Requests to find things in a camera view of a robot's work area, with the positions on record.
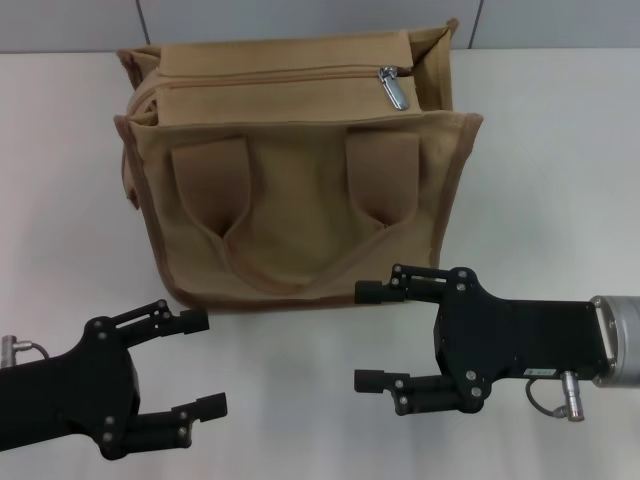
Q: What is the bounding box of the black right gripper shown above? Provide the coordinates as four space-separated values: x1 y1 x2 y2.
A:
353 262 610 418

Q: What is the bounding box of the left gripper cable with plug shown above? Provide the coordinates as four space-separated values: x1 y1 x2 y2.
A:
0 335 52 371

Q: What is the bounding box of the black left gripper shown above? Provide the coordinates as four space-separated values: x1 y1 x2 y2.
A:
0 298 229 462

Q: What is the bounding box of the right gripper cable with plug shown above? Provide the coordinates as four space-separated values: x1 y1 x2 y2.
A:
524 371 590 425

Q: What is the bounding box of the silver metal zipper pull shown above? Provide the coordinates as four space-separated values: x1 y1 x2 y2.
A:
375 64 410 111

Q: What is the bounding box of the khaki canvas food bag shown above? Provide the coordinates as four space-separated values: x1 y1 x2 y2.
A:
113 17 485 312

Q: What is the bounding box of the gripper cable with plug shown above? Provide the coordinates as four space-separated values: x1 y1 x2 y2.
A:
0 335 52 371
524 371 590 425

